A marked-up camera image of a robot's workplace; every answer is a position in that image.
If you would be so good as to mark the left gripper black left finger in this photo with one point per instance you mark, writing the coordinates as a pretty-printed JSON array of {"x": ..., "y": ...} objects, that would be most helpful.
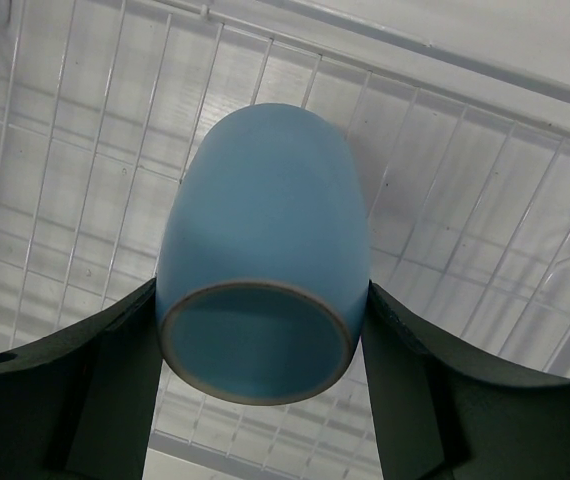
[{"x": 79, "y": 403}]

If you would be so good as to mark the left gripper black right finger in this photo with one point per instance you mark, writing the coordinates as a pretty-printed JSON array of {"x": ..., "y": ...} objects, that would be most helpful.
[{"x": 445, "y": 409}]

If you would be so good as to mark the light blue ceramic mug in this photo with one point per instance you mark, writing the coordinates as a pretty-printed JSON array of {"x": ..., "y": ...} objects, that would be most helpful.
[{"x": 264, "y": 266}]

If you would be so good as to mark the white wire dish rack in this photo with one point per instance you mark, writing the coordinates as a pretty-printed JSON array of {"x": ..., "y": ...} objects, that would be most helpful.
[{"x": 103, "y": 105}]

